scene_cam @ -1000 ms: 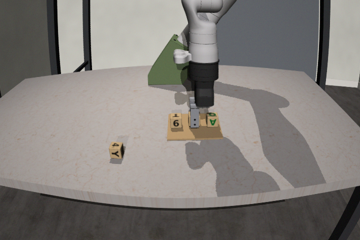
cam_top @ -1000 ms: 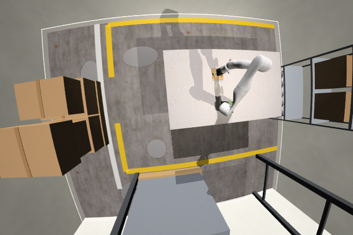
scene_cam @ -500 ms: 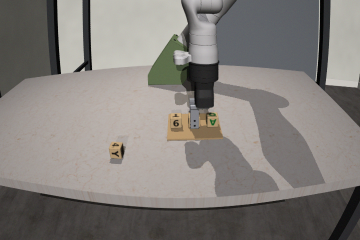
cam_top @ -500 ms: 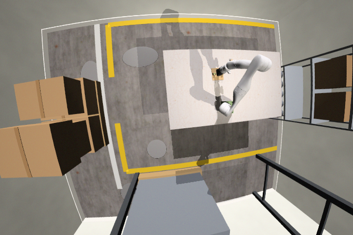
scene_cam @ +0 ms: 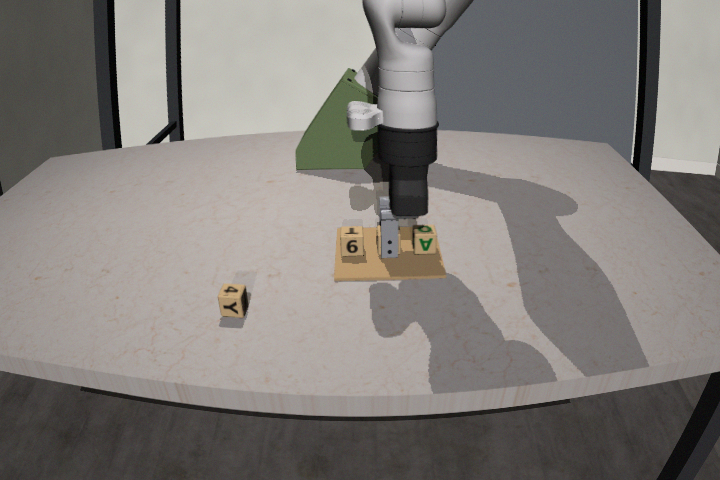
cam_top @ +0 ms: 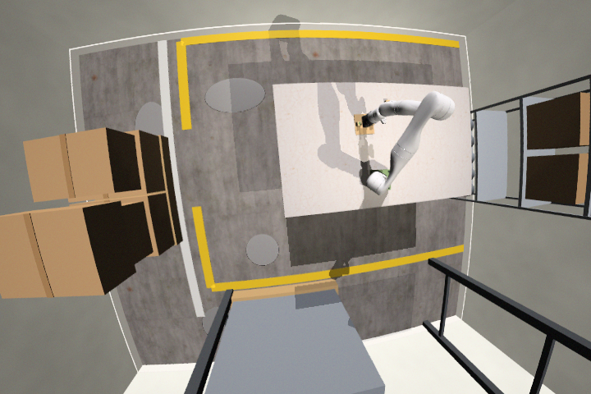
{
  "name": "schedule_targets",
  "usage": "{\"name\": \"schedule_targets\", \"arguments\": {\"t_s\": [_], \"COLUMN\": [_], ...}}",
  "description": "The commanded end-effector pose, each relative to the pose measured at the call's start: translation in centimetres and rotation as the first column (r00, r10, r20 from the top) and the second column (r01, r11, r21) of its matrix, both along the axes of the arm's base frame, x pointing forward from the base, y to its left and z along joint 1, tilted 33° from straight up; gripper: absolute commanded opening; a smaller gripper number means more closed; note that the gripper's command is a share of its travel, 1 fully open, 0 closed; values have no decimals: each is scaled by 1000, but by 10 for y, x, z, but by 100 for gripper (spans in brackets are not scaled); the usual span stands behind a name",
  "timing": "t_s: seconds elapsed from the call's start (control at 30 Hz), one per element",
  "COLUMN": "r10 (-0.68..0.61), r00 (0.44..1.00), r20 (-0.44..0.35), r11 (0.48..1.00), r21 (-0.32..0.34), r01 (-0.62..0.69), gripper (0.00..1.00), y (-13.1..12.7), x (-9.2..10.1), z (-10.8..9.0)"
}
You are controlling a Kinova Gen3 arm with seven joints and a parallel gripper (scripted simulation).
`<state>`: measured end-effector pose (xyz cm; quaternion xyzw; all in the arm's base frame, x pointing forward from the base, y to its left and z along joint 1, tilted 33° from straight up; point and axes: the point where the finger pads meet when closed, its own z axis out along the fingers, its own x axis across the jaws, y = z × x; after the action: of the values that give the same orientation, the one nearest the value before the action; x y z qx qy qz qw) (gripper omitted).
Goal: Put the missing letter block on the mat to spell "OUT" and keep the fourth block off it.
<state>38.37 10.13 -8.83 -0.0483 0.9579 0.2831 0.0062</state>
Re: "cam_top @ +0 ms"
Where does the tan square mat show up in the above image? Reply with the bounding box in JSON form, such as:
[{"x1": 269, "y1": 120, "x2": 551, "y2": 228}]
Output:
[{"x1": 354, "y1": 114, "x2": 374, "y2": 135}]

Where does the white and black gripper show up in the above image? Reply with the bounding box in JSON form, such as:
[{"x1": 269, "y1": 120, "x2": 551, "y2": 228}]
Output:
[{"x1": 362, "y1": 111, "x2": 387, "y2": 127}]

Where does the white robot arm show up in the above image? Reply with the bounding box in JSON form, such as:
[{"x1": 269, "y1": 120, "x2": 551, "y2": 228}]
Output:
[{"x1": 366, "y1": 91, "x2": 455, "y2": 195}]

